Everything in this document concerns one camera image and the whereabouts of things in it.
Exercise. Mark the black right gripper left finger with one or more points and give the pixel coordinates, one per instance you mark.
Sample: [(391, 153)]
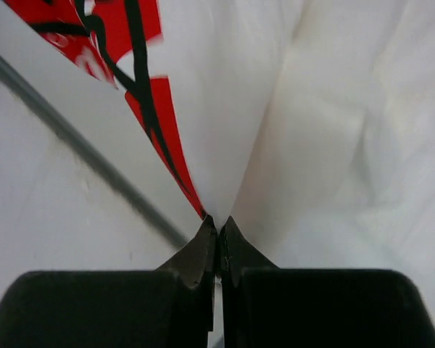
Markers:
[(170, 306)]

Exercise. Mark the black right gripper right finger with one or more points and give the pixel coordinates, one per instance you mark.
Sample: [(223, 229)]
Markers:
[(268, 306)]

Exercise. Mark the white red print t-shirt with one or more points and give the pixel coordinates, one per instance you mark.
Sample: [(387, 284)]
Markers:
[(311, 123)]

